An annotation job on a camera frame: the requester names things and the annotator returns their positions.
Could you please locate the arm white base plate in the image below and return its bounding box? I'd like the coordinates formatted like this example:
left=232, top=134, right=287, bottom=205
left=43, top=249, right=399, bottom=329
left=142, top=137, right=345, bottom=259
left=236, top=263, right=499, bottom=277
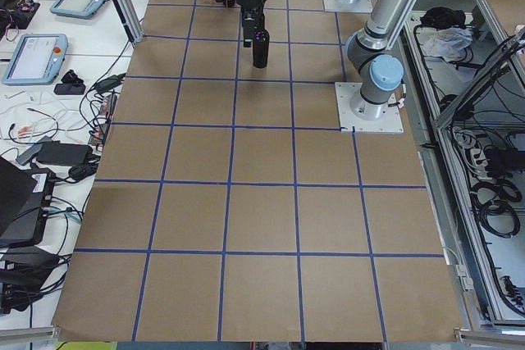
left=335, top=82, right=404, bottom=134
left=323, top=0, right=372, bottom=14

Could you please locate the dark wine bottle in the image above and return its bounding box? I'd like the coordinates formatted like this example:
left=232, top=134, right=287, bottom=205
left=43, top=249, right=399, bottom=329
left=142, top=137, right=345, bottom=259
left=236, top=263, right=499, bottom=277
left=252, top=29, right=270, bottom=69

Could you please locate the teach pendant near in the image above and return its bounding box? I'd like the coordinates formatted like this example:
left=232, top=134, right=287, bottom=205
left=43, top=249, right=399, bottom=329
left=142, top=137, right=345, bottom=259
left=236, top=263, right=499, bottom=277
left=2, top=34, right=69, bottom=86

